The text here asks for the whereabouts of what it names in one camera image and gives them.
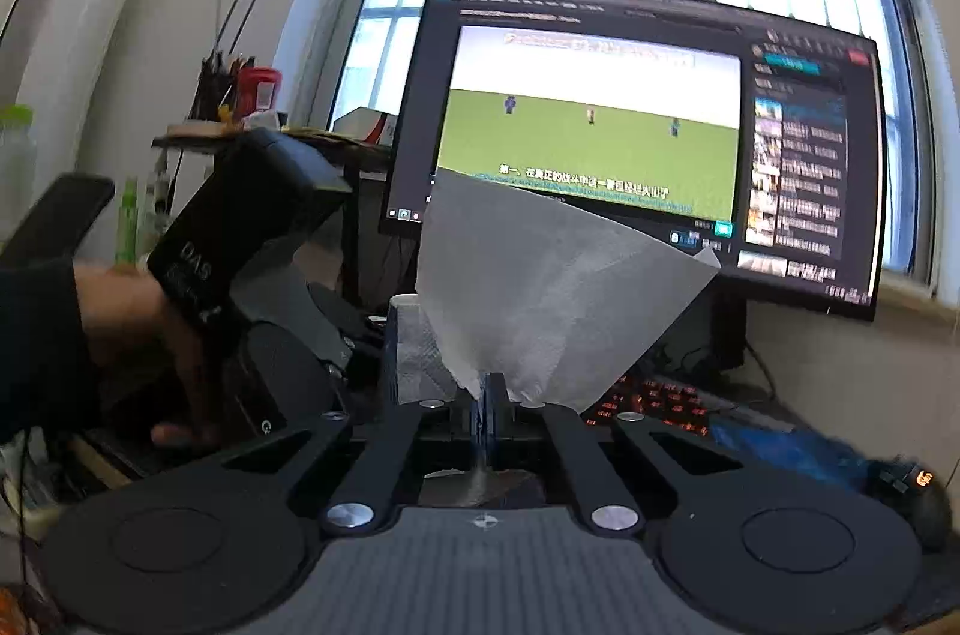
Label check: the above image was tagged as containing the green spray bottle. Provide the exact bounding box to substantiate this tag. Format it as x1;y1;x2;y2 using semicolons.
114;176;139;266

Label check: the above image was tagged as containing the white red box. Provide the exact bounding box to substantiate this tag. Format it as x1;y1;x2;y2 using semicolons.
332;107;398;147

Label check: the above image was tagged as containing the white paper tissue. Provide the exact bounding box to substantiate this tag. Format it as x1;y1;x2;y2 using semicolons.
416;170;719;412

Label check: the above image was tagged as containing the blue desk mat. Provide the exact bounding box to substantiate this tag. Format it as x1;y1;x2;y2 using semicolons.
707;412;960;621

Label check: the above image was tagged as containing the black sleeved left forearm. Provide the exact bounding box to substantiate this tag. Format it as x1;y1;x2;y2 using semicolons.
2;259;89;443

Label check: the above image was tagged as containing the person's left hand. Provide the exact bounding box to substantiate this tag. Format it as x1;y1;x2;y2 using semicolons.
73;263;215;447

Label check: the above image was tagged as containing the black smartphone on stand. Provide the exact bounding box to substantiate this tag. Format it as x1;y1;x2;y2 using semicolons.
2;173;116;269

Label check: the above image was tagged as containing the clear plastic water bottle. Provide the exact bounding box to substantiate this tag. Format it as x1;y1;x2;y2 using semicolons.
0;103;37;243

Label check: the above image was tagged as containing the blue patterned ceramic mug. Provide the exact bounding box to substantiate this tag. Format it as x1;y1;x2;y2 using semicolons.
382;293;459;406

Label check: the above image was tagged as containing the black gaming mouse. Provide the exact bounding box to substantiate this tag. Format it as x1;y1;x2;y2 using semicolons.
862;458;953;554

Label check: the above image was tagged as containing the red cylindrical can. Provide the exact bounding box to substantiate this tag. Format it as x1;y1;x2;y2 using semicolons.
235;66;283;121

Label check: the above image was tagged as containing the black AOC computer monitor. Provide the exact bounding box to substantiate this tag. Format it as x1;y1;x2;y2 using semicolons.
381;0;887;321

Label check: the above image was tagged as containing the black pen holder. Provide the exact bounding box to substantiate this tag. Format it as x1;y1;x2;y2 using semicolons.
189;50;238;121

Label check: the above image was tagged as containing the black backlit mechanical keyboard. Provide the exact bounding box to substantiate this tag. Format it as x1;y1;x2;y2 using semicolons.
581;375;709;437

